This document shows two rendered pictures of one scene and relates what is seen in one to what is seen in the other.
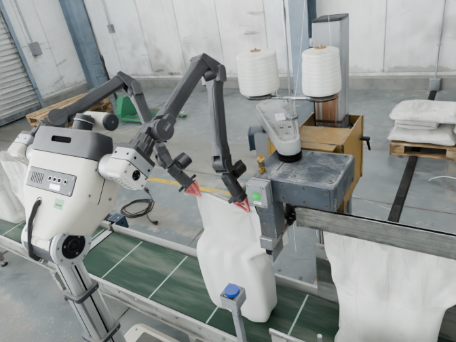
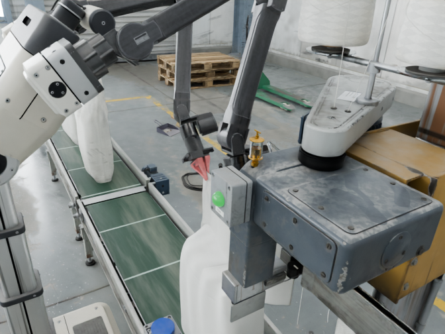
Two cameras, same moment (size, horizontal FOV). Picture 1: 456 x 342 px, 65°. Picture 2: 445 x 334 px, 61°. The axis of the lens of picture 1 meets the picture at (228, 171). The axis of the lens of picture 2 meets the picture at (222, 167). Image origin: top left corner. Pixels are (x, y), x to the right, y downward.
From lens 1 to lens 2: 0.63 m
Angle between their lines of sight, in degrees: 20
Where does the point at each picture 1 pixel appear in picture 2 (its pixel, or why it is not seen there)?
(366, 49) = not seen: outside the picture
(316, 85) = (420, 40)
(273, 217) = (246, 250)
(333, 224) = (355, 315)
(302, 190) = (294, 222)
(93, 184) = (20, 87)
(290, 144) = (320, 134)
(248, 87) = (307, 24)
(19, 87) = not seen: hidden behind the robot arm
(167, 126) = (141, 38)
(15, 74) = not seen: hidden behind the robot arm
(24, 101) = (167, 44)
